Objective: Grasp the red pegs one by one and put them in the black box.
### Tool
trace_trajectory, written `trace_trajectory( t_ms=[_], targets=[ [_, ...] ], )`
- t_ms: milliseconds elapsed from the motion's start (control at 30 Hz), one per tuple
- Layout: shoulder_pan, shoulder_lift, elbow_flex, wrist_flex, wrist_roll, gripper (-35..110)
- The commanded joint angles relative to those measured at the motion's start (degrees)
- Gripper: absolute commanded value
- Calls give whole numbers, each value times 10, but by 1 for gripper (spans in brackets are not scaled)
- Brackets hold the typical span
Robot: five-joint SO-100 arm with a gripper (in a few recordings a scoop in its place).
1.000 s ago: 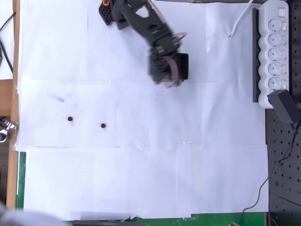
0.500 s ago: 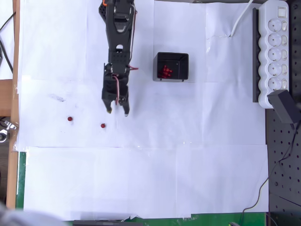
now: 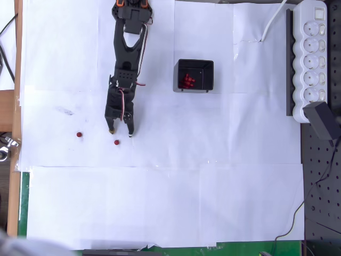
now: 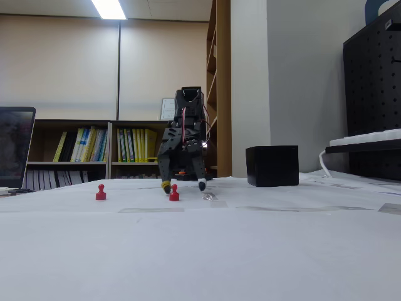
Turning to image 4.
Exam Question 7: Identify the black box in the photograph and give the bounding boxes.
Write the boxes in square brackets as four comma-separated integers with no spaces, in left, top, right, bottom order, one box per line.
[245,145,299,188]

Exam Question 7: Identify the wide yellow binder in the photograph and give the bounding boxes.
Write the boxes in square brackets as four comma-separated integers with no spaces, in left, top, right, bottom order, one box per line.
[144,128,159,163]

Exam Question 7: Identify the framed white certificate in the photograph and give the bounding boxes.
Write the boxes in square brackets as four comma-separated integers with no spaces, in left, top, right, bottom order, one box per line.
[160,98,177,122]

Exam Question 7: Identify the low wooden bookshelf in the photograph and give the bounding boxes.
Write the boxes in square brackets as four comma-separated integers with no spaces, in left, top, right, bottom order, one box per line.
[26,118,112,191]
[108,120,176,181]

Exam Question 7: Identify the tall wooden bookshelf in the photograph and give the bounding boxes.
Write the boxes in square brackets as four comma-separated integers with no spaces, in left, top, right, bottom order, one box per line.
[206,0,232,179]

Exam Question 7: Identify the light blue book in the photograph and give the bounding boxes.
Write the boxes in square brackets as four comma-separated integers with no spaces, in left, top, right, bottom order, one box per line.
[92,127,108,163]

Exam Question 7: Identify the yellow blue book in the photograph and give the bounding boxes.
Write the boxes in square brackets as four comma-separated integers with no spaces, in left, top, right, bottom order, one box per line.
[81,125,98,163]

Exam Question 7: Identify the white paper table cover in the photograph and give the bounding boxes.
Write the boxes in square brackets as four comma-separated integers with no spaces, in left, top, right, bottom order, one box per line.
[0,175,401,301]

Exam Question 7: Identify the yellow white book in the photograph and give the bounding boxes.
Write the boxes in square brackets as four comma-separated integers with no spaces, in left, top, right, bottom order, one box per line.
[70,127,90,163]

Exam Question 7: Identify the black book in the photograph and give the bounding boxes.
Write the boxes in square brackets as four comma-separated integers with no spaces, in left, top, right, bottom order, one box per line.
[59,130,78,163]

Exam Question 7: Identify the thin yellow book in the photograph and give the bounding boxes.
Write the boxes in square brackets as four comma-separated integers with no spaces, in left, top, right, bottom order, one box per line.
[52,131,68,163]

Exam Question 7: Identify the row of white binders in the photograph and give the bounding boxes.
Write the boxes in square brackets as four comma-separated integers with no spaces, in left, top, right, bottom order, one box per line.
[26,169,90,191]

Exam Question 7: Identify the ceiling light panel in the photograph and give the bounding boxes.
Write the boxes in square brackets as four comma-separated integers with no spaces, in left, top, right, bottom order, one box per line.
[90,0,128,21]

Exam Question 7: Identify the laptop screen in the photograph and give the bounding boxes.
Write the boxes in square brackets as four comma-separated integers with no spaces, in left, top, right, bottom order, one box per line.
[0,106,37,190]

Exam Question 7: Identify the white power strip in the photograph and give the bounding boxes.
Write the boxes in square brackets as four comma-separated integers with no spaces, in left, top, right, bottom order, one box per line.
[328,128,401,147]

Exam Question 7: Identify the black pegboard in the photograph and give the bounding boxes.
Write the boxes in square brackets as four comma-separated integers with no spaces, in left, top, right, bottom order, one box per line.
[342,11,401,182]

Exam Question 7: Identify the dark blue rounded object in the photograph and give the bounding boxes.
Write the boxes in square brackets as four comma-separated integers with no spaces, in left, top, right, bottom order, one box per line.
[364,0,391,26]

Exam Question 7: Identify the black wall conduit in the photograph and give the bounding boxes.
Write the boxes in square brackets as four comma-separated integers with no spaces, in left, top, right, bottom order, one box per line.
[115,19,123,122]

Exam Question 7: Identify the white power cable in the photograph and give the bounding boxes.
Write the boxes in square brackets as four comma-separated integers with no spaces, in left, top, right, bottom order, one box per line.
[318,149,333,179]

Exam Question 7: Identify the black shelf rail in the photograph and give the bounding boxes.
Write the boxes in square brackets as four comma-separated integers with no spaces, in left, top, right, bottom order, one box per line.
[325,139,401,155]

